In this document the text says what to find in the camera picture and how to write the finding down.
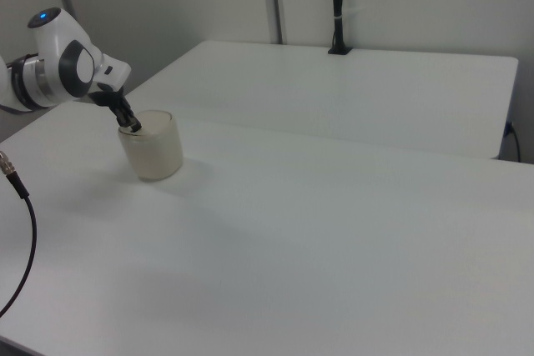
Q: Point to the white zip tie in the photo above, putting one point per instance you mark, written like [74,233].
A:
[339,18]

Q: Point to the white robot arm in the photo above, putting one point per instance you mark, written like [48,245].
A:
[46,60]

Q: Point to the white side table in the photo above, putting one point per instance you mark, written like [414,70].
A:
[334,93]

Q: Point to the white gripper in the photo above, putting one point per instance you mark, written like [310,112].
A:
[114,74]

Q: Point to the beige trash bin with lid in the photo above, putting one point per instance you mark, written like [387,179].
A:
[154,156]

